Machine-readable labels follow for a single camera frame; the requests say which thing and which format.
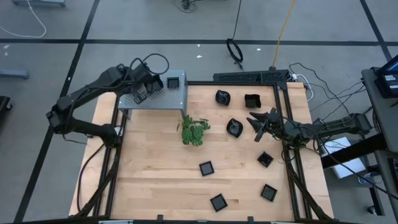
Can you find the green plant in white pot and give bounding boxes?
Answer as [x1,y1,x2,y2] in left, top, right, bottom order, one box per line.
[176,114,211,147]

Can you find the grey floor bar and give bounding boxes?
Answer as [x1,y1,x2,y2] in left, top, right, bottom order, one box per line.
[0,68,30,80]

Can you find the black coiled hanging cable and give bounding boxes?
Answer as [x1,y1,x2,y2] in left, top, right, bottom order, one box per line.
[226,0,244,71]

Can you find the yellow hanging cable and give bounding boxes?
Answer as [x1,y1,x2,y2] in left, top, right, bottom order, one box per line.
[271,0,296,70]

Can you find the grey perforated metal shelf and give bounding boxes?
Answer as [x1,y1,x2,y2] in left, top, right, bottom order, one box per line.
[117,68,189,121]

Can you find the black chair base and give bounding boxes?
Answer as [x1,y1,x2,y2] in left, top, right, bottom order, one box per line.
[0,95,13,121]

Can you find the black floor cables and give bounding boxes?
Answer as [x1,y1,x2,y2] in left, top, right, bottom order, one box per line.
[288,62,368,125]

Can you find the black left base cable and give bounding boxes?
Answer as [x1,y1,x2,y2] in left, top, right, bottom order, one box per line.
[76,144,105,214]

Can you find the white box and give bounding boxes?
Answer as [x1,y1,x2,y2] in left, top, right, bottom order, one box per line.
[323,136,367,180]

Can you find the grey side desk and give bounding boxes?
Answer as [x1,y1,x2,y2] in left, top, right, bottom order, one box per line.
[374,149,398,215]
[361,67,398,153]

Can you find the small black desk box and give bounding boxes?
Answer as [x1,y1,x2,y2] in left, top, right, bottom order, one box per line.
[374,73,398,99]

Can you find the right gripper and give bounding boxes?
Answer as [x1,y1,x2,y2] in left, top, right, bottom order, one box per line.
[246,107,292,144]

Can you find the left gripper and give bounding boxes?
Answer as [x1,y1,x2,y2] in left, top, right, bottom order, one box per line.
[129,63,156,106]

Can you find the black perforated metal panel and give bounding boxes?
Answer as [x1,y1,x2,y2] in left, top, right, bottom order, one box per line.
[213,68,290,84]

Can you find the large black monitor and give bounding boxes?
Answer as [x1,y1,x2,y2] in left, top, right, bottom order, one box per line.
[377,55,398,75]

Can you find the tangled black cable bundle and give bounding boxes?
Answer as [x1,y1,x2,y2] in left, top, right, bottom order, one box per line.
[172,0,198,14]

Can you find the grey table base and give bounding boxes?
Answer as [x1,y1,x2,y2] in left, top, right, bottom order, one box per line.
[11,0,67,7]

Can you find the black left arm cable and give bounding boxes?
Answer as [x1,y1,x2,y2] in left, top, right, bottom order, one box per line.
[129,53,170,82]

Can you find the small black square footed plate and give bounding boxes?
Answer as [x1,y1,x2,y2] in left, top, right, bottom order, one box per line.
[260,184,278,203]
[166,77,180,90]
[257,151,274,169]
[198,160,215,177]
[210,193,228,213]

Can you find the black leaf-shaped mini plate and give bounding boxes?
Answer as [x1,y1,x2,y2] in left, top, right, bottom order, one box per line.
[226,118,244,139]
[215,90,231,107]

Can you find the white floor cable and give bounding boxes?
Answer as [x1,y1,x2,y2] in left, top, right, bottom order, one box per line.
[0,0,47,39]

